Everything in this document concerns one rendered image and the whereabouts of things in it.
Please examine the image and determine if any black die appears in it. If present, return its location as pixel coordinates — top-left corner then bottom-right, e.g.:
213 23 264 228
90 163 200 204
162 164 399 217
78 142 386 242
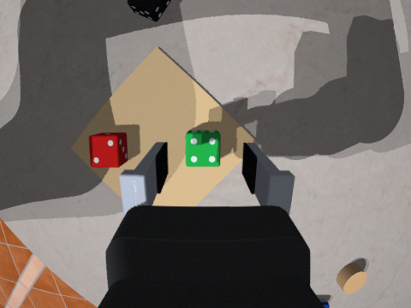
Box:
128 0 171 21

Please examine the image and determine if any red die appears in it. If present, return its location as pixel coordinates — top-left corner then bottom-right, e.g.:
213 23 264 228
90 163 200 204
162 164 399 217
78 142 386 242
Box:
89 133 128 168

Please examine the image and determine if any tan flat mat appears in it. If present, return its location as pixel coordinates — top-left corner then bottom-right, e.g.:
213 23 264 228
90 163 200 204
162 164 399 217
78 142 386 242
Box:
71 47 258 206

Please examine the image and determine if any green die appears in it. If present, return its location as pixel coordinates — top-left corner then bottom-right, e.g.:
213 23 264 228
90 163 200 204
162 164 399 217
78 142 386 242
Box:
186 130 221 167

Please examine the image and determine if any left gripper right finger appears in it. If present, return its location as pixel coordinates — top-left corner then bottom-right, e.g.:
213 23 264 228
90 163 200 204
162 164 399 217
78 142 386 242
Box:
242 143 295 214

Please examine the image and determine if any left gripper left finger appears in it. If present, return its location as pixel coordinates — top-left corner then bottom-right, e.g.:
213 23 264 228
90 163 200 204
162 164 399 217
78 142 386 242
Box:
119 142 169 216

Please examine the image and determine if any tan cylinder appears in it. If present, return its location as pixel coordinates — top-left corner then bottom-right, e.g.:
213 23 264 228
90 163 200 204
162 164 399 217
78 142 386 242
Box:
337 263 367 294

